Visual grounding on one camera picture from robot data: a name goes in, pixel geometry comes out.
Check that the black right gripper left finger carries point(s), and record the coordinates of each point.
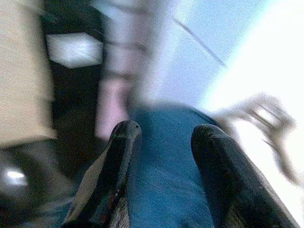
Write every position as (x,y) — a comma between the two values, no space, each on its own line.
(111,171)

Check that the beige wooden cabinet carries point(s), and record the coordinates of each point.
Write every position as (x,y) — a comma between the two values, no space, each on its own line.
(22,71)

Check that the blue cloth garment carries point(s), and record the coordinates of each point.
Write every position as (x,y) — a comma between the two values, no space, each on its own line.
(164,171)

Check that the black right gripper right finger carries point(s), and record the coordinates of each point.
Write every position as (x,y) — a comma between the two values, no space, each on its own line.
(228,175)

